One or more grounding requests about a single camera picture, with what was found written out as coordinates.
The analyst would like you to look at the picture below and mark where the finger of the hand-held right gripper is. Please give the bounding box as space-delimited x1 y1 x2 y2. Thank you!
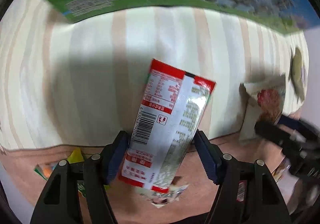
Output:
277 115 320 139
254 119 304 148

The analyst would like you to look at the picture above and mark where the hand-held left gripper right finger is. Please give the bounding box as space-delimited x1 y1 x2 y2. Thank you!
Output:
194 129 292 224

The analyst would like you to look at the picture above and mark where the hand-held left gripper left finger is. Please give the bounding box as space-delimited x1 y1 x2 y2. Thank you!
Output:
30 130 130 224

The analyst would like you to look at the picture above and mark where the orange brown snack packet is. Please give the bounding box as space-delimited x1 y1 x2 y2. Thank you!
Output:
274 158 292 183

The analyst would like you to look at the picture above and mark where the white snack packet red picture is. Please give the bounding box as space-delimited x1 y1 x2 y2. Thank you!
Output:
239 74 287 143

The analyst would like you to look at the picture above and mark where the green clear snack packet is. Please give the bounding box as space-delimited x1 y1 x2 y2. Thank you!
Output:
76 180 189 206

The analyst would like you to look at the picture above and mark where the red and white snack packet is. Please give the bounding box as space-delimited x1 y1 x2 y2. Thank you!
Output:
117 59 217 193

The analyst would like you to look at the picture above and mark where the colourful candy ball packet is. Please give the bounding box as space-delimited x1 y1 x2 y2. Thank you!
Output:
34 148 84 181

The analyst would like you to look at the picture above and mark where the cat print striped blanket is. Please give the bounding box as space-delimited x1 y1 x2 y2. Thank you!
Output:
0 0 310 224

